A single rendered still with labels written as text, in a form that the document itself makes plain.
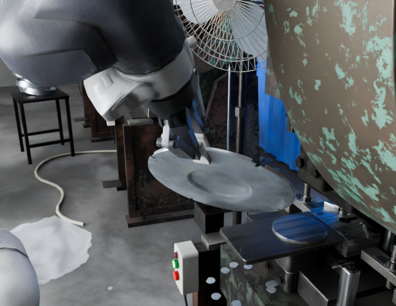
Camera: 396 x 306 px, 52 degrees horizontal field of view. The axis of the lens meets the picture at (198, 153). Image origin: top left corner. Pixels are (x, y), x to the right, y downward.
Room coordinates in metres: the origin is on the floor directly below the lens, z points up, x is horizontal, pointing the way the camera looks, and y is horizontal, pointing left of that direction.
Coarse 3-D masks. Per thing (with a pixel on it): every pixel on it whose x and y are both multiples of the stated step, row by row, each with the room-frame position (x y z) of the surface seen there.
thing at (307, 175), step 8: (304, 152) 0.85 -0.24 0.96; (296, 160) 0.85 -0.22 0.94; (304, 160) 0.84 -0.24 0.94; (304, 168) 0.84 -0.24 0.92; (312, 168) 0.80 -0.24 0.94; (304, 176) 0.84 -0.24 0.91; (312, 176) 0.79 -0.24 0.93; (320, 176) 0.78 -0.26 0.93; (312, 184) 0.81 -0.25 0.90; (320, 184) 0.79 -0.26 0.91; (328, 184) 0.78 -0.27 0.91; (336, 192) 0.78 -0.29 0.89
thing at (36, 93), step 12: (12, 72) 3.34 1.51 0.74; (24, 84) 3.30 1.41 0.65; (12, 96) 3.43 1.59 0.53; (24, 96) 3.35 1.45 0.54; (36, 96) 3.35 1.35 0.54; (48, 96) 3.35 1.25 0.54; (60, 96) 3.35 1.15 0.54; (24, 120) 3.18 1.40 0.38; (60, 120) 3.68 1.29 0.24; (24, 132) 3.18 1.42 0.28; (36, 132) 3.56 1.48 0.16; (48, 132) 3.62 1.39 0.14; (60, 132) 3.67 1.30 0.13; (36, 144) 3.22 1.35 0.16; (48, 144) 3.27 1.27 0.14; (72, 144) 3.37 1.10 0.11; (72, 156) 3.36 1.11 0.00
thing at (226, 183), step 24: (168, 168) 0.72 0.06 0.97; (192, 168) 0.69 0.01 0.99; (216, 168) 0.66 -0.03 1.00; (240, 168) 0.64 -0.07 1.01; (264, 168) 0.62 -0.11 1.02; (192, 192) 0.79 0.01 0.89; (216, 192) 0.76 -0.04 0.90; (240, 192) 0.74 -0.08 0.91; (264, 192) 0.69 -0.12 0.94; (288, 192) 0.66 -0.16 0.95
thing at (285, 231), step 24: (288, 216) 0.87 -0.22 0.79; (312, 216) 0.88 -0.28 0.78; (240, 240) 0.77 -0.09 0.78; (264, 240) 0.77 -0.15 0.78; (288, 240) 0.77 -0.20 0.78; (312, 240) 0.77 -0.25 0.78; (336, 240) 0.77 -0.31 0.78; (288, 264) 0.76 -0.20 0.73; (312, 264) 0.78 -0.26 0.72; (288, 288) 0.76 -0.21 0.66
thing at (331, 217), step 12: (324, 216) 0.88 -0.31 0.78; (336, 216) 0.88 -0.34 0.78; (348, 216) 0.88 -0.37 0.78; (336, 228) 0.82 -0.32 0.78; (348, 228) 0.82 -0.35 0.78; (360, 228) 0.82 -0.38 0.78; (372, 228) 0.82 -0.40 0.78; (348, 240) 0.78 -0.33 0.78; (360, 240) 0.79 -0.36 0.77; (372, 240) 0.80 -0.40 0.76; (348, 252) 0.78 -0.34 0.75; (360, 252) 0.79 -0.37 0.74
